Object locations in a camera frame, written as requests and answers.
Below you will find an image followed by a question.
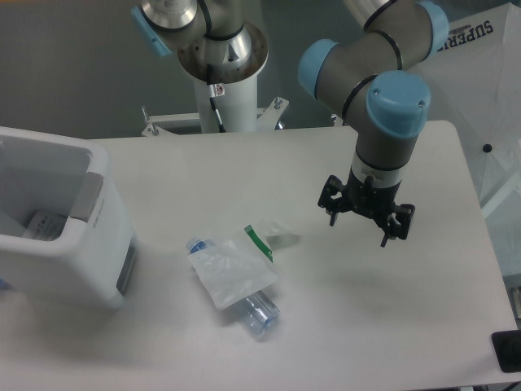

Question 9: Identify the white plastic pouch green strip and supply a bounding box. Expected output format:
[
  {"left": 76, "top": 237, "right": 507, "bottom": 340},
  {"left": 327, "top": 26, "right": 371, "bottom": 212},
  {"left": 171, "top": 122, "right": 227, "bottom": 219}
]
[{"left": 186, "top": 220, "right": 301, "bottom": 310}]

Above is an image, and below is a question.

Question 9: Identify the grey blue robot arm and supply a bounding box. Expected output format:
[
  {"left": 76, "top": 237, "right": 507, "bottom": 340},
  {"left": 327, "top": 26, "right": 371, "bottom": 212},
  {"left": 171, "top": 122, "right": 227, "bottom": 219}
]
[{"left": 131, "top": 1, "right": 449, "bottom": 241}]

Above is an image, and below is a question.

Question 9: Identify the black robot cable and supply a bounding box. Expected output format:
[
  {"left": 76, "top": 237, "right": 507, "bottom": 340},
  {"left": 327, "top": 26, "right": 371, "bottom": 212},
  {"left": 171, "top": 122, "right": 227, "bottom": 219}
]
[{"left": 204, "top": 64, "right": 227, "bottom": 134}]

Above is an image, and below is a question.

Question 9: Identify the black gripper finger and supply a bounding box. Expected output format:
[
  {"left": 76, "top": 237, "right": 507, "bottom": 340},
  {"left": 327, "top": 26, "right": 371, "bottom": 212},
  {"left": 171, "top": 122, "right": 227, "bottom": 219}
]
[
  {"left": 378, "top": 204, "right": 416, "bottom": 248},
  {"left": 317, "top": 175, "right": 349, "bottom": 226}
]

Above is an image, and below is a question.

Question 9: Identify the white metal base bracket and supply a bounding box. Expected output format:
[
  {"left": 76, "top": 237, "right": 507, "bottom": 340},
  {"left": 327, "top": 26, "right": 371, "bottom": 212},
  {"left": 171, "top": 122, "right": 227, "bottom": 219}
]
[{"left": 141, "top": 96, "right": 290, "bottom": 137}]

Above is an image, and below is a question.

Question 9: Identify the black device at table corner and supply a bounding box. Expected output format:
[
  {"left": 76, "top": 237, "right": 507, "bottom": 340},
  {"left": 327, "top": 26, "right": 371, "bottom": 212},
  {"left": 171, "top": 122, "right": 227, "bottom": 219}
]
[{"left": 491, "top": 330, "right": 520, "bottom": 373}]

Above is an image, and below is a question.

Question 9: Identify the white umbrella with lettering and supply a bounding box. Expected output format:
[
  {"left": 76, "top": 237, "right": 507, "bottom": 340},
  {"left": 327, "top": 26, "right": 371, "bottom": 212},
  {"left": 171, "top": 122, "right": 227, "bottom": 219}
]
[{"left": 410, "top": 2, "right": 521, "bottom": 278}]

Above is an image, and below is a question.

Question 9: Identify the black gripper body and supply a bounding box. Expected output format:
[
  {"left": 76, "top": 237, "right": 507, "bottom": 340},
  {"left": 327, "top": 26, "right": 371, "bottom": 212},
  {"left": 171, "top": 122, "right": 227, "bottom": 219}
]
[{"left": 343, "top": 171, "right": 401, "bottom": 228}]

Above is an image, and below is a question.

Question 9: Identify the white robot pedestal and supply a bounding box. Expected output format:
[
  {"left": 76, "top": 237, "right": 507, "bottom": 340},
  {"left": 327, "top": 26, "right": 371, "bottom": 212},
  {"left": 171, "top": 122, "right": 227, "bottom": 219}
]
[{"left": 177, "top": 21, "right": 269, "bottom": 134}]

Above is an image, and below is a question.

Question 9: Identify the white trash can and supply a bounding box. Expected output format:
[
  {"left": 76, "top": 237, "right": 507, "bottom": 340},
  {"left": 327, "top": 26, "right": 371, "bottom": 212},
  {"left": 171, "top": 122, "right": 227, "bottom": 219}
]
[{"left": 1, "top": 127, "right": 135, "bottom": 309}]

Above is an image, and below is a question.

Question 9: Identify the clear plastic water bottle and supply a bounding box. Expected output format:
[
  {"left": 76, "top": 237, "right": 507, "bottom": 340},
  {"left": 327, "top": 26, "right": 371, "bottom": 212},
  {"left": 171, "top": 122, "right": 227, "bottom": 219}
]
[{"left": 186, "top": 238, "right": 280, "bottom": 336}]

